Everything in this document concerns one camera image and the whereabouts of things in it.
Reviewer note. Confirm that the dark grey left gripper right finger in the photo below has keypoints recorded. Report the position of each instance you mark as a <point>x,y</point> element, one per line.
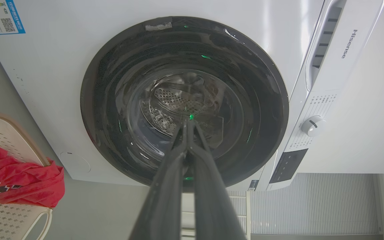
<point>213,200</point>

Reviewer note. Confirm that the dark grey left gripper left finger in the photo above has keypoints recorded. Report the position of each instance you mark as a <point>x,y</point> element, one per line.
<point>165,196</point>

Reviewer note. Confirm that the beige perforated laundry basket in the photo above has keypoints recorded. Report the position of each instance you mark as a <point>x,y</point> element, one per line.
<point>8,220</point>

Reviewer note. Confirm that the black washer display panel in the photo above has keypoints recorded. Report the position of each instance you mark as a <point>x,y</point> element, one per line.
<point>287,165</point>

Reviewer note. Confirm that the round dark washing machine door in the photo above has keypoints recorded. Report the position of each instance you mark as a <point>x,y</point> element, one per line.
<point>128,83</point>

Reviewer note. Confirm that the white program selector knob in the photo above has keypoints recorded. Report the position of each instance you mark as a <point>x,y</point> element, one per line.
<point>313,126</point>

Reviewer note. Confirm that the red garment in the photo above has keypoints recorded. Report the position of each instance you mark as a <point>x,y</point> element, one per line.
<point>22,181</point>

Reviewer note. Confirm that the white Hisense washing machine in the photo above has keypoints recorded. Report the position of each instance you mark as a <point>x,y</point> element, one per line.
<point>55,83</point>

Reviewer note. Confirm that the white detergent drawer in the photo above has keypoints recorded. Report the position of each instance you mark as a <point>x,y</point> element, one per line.
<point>340,46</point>

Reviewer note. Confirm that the blue energy label sticker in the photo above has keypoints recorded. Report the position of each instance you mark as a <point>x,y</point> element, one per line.
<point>0,16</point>

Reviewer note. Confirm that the white ribbed wall panel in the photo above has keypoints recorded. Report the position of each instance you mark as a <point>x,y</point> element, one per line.
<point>315,206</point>

